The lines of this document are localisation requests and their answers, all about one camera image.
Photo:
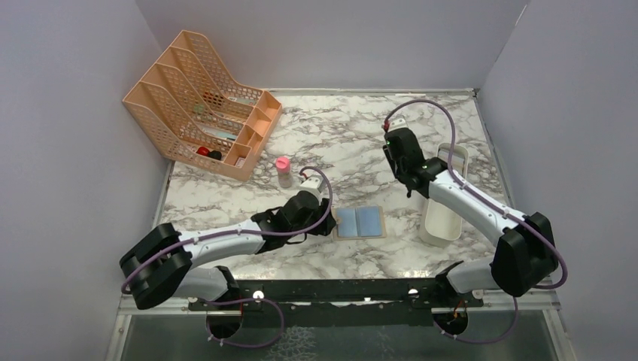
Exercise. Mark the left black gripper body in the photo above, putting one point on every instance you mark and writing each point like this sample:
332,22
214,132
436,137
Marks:
318,215

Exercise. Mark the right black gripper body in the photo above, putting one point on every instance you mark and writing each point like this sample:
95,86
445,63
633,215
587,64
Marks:
396,171

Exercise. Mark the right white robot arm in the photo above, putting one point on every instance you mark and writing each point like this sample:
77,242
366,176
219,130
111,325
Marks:
525,252

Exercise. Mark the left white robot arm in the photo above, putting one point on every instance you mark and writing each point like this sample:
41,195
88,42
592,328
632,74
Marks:
163,263

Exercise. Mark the pink capped small bottle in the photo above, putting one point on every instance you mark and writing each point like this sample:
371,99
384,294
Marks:
283,167

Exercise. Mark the white oblong tray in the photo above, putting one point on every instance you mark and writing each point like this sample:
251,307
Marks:
439,225

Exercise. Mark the black round object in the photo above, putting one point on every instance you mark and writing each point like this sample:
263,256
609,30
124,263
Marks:
215,154

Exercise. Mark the red round object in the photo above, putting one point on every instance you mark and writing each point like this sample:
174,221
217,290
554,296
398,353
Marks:
203,151

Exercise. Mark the peach mesh file organizer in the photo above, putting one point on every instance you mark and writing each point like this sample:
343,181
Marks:
188,99

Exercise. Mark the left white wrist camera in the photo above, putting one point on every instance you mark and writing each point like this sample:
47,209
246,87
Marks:
313,184

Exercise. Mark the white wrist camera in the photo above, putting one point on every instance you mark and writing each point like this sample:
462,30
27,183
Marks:
396,124
313,184

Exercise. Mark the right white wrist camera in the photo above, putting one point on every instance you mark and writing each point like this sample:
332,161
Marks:
396,124

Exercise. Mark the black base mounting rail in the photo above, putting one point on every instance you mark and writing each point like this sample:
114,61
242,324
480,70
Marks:
334,302

